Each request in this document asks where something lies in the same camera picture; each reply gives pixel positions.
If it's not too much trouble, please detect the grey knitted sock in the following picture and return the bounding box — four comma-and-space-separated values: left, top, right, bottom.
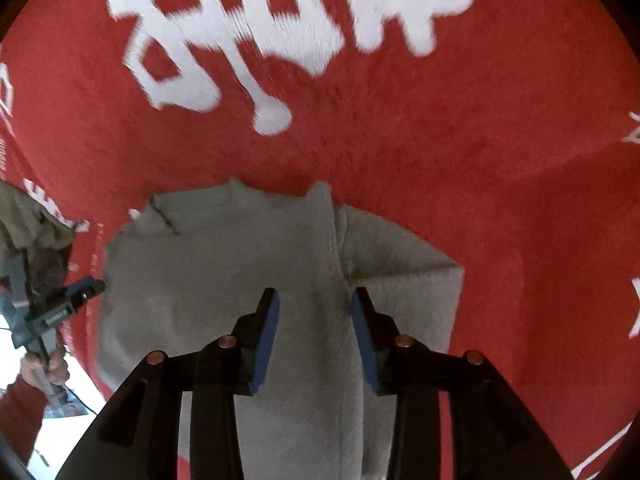
96, 180, 463, 479

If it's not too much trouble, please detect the left forearm red sleeve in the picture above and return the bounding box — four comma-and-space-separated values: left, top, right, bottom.
0, 376, 48, 465

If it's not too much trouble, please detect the person left hand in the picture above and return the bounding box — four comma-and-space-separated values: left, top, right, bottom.
20, 346, 70, 391

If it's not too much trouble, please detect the olive crumpled garment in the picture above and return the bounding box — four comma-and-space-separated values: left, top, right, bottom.
0, 182, 75, 274

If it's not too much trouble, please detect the red printed bedspread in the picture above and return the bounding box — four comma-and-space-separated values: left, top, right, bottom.
1, 0, 639, 479

